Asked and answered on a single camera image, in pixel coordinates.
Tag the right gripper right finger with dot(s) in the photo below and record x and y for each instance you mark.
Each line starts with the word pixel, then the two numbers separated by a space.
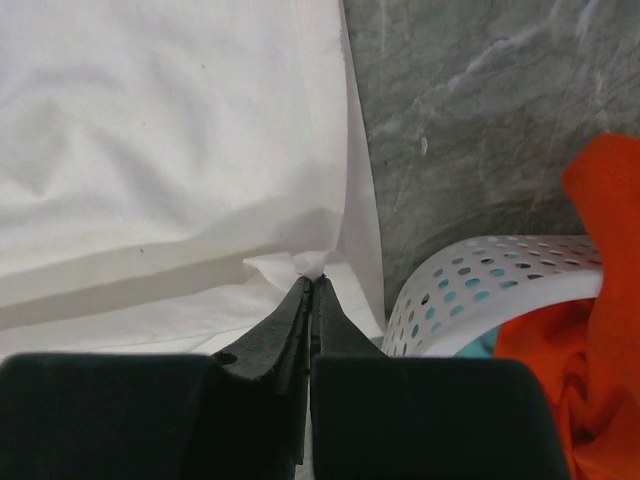
pixel 379 417

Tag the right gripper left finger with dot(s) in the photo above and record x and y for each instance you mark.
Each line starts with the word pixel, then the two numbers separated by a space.
pixel 236 414

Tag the cream white t shirt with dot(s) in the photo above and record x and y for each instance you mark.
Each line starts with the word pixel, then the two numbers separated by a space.
pixel 170 168

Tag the white perforated laundry basket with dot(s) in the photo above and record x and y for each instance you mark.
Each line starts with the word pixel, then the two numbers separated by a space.
pixel 468 290

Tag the orange t shirt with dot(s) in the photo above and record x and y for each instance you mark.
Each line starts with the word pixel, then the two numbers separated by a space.
pixel 585 353

